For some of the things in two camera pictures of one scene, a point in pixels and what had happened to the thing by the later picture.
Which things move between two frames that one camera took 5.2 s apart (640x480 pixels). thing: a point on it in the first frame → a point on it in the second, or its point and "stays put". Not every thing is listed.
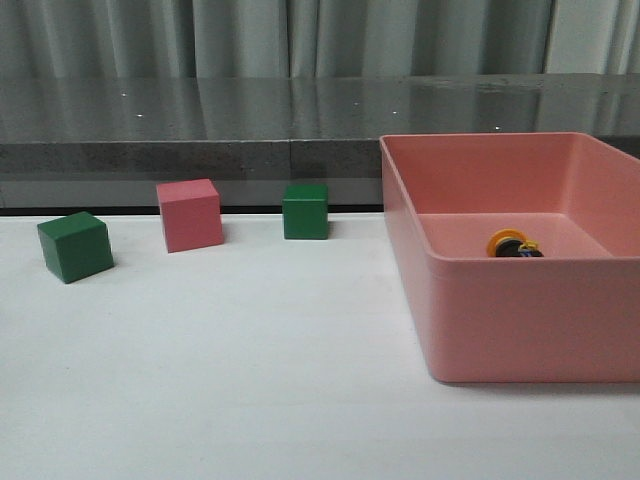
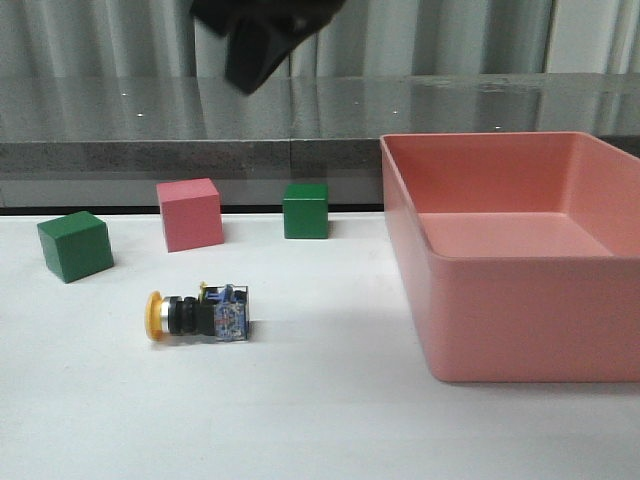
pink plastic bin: x=569 y=316 stays put
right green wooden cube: x=305 y=211 stays put
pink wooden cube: x=191 y=212 stays put
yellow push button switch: x=512 y=243 → x=219 y=311
